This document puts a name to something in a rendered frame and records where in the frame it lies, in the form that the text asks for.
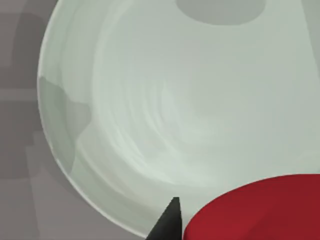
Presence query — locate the red round object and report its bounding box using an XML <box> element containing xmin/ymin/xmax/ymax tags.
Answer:
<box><xmin>182</xmin><ymin>173</ymin><xmax>320</xmax><ymax>240</ymax></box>

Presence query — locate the pale green bowl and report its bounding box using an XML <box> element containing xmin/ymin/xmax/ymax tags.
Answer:
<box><xmin>36</xmin><ymin>0</ymin><xmax>320</xmax><ymax>240</ymax></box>

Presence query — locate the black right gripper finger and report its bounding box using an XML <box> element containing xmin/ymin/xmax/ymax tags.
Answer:
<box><xmin>144</xmin><ymin>196</ymin><xmax>183</xmax><ymax>240</ymax></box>

